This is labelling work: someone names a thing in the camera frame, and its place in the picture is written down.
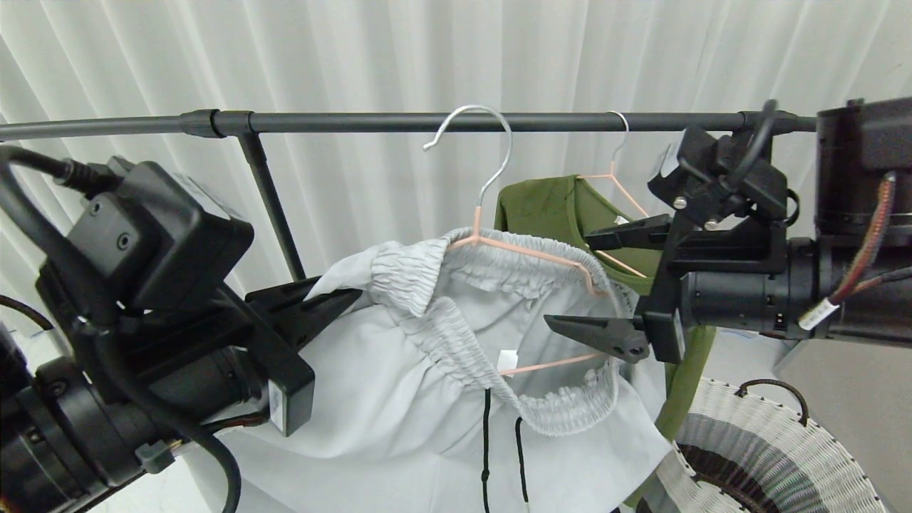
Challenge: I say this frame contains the black clothes rack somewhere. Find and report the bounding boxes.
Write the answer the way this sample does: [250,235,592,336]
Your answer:
[0,109,817,282]

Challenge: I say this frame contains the pale grey shorts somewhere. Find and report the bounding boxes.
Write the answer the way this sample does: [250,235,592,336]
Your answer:
[182,227,674,513]

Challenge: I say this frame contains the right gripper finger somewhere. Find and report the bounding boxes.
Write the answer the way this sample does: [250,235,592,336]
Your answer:
[584,214,674,252]
[545,313,651,364]

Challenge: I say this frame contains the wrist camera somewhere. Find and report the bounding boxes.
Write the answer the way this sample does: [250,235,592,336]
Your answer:
[647,127,800,275]
[64,160,256,318]

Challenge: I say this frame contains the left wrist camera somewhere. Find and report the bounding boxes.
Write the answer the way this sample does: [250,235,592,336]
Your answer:
[64,160,256,318]

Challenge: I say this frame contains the green long-sleeved shirt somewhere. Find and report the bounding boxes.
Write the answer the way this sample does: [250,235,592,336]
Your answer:
[494,175,717,510]

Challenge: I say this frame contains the black cable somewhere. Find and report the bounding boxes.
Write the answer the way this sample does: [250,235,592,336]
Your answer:
[727,100,802,229]
[0,146,243,513]

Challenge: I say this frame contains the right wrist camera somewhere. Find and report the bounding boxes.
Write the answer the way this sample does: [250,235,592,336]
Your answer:
[647,127,800,275]

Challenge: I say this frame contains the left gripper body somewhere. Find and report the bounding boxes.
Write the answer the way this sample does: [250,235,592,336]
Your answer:
[0,285,316,513]

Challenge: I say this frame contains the white laundry basket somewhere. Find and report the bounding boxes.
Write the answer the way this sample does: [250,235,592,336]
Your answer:
[634,378,888,513]

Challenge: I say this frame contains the pink clothes hanger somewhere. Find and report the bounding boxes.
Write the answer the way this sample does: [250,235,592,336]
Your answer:
[579,110,651,279]
[423,105,615,378]

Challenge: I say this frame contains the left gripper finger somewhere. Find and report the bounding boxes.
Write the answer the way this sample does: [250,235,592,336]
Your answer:
[285,287,363,351]
[246,276,319,316]

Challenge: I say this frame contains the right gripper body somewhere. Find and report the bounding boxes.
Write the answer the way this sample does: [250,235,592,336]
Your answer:
[636,239,912,366]

